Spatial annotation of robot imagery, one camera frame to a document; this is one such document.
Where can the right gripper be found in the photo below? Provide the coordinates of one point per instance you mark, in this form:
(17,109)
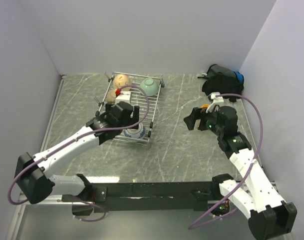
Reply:
(196,114)

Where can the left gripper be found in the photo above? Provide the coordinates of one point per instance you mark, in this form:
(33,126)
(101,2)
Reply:
(132,120)

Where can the yellow bowl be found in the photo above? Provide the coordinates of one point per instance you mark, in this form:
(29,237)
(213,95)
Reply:
(204,108)

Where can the white and blue floral bowl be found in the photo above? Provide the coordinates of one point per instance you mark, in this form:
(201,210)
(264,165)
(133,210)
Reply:
(134,135)

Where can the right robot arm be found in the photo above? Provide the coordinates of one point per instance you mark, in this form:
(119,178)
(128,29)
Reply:
(268,214)

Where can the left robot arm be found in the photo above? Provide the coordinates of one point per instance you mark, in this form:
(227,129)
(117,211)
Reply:
(89,136)

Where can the pale green celadon bowl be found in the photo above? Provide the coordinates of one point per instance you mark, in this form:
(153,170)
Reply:
(149,86)

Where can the tan bowl with floral band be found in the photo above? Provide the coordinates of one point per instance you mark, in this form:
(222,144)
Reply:
(111,97)

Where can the beige bowl with brown marks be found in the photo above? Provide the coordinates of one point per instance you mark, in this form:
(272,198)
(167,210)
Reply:
(121,80)

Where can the black cloth bundle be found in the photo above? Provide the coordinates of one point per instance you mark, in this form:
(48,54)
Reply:
(223,80)

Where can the black base bar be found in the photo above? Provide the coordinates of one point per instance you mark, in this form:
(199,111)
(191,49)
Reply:
(193,195)

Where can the metal wire dish rack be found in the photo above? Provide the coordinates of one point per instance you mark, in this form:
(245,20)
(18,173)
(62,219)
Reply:
(147,110)

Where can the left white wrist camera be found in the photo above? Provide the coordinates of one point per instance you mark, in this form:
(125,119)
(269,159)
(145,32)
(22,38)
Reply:
(122,96)

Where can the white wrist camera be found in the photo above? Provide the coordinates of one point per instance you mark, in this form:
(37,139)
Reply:
(216,99)
(122,96)

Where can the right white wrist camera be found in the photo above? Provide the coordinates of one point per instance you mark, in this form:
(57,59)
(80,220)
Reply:
(216,99)

